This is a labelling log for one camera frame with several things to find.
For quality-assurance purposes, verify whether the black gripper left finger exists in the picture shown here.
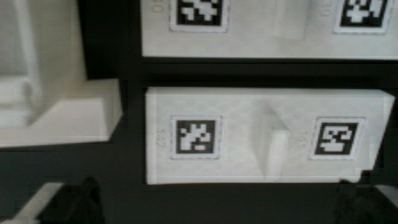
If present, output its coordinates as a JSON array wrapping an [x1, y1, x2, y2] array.
[[39, 177, 105, 224]]

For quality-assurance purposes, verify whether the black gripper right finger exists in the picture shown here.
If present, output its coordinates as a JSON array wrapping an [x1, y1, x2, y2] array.
[[332, 171, 398, 224]]

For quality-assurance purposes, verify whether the white cabinet body box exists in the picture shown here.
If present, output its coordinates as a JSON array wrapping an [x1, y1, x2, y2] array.
[[0, 0, 122, 148]]

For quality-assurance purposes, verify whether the white cabinet door panel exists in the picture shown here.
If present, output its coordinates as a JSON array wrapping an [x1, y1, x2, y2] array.
[[145, 87, 394, 185], [140, 0, 398, 60]]

